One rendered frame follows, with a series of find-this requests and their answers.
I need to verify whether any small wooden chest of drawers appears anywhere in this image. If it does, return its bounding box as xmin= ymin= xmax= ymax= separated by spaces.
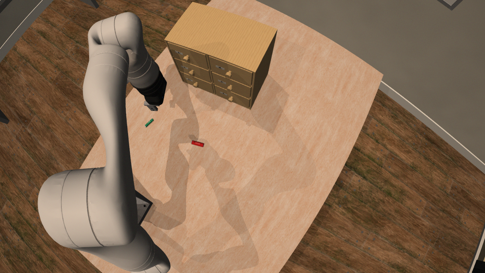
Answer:
xmin=164 ymin=2 xmax=278 ymax=110

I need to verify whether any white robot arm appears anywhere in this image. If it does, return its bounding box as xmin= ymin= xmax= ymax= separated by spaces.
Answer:
xmin=38 ymin=12 xmax=171 ymax=273

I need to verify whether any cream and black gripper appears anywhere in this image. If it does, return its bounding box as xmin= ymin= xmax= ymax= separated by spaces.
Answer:
xmin=127 ymin=57 xmax=167 ymax=111

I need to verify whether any brown wooden drawer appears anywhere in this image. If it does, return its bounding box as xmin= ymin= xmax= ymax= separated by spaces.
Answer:
xmin=214 ymin=85 xmax=250 ymax=108
xmin=180 ymin=71 xmax=214 ymax=93
xmin=167 ymin=42 xmax=209 ymax=69
xmin=174 ymin=58 xmax=212 ymax=82
xmin=209 ymin=56 xmax=253 ymax=86
xmin=212 ymin=72 xmax=252 ymax=98

